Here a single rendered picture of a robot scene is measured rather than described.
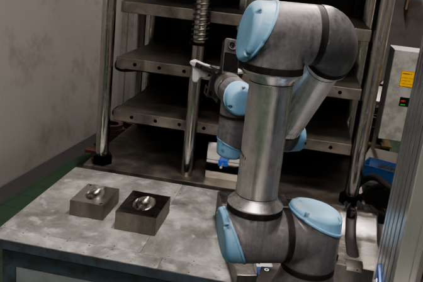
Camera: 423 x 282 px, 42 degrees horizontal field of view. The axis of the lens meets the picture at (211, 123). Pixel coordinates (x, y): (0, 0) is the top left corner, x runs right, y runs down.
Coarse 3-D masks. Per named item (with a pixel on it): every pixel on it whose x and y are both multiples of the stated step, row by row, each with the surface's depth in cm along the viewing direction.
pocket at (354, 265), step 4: (348, 260) 175; (352, 260) 175; (348, 264) 175; (352, 264) 175; (356, 264) 175; (360, 264) 174; (348, 268) 174; (352, 268) 175; (356, 268) 175; (360, 268) 175; (360, 272) 171
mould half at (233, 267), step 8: (224, 192) 211; (232, 192) 212; (224, 200) 204; (216, 208) 213; (216, 216) 211; (232, 264) 174; (240, 264) 172; (248, 264) 172; (272, 264) 173; (232, 272) 173; (240, 272) 167; (248, 272) 168; (232, 280) 172; (240, 280) 166; (248, 280) 167
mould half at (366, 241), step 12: (360, 216) 198; (372, 216) 198; (360, 228) 193; (372, 228) 193; (360, 240) 189; (372, 240) 189; (360, 252) 180; (372, 252) 181; (336, 264) 171; (372, 264) 173; (336, 276) 172; (348, 276) 171; (360, 276) 171; (372, 276) 170
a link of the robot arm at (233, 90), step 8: (224, 80) 138; (232, 80) 135; (240, 80) 135; (224, 88) 133; (232, 88) 129; (240, 88) 129; (248, 88) 129; (224, 96) 131; (232, 96) 129; (240, 96) 129; (224, 104) 133; (232, 104) 129; (240, 104) 130; (224, 112) 133; (232, 112) 130; (240, 112) 130
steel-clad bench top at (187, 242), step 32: (64, 192) 222; (128, 192) 229; (160, 192) 232; (192, 192) 236; (32, 224) 194; (64, 224) 197; (96, 224) 199; (192, 224) 207; (96, 256) 178; (128, 256) 180; (160, 256) 182; (192, 256) 184
